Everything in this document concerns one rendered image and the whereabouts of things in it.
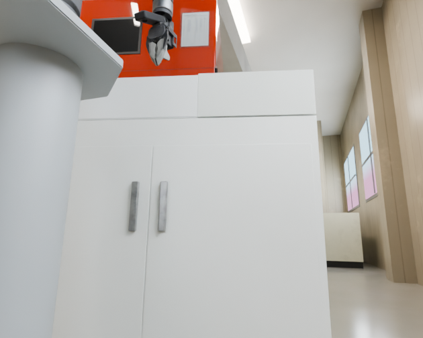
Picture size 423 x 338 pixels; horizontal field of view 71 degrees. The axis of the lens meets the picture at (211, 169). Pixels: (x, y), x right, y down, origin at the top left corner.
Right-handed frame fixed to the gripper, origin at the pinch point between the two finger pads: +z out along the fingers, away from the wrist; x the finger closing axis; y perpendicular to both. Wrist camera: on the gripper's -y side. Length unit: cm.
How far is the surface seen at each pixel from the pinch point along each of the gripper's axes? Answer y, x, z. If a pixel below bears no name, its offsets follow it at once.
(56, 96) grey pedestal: -42, -10, 34
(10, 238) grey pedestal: -45, -8, 59
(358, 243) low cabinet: 475, -63, 69
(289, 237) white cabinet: 7, -41, 59
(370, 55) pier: 325, -96, -173
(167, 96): -4.0, -8.2, 16.7
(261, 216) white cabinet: 5, -35, 54
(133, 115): -7.6, 1.7, 22.6
